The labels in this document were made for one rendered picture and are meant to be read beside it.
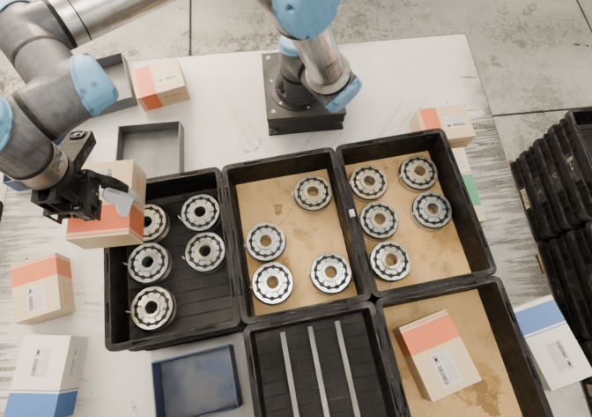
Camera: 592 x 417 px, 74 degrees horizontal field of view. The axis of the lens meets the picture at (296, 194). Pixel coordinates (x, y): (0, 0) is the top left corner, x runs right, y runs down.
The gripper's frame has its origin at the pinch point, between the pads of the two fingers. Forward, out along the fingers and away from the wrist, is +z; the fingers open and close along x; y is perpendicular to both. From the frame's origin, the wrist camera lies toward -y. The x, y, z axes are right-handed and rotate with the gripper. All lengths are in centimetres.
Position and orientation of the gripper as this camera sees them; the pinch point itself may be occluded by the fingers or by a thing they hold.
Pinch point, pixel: (106, 201)
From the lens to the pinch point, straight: 88.9
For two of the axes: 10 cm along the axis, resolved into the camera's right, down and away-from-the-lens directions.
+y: 1.0, 9.3, -3.6
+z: 0.1, 3.7, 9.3
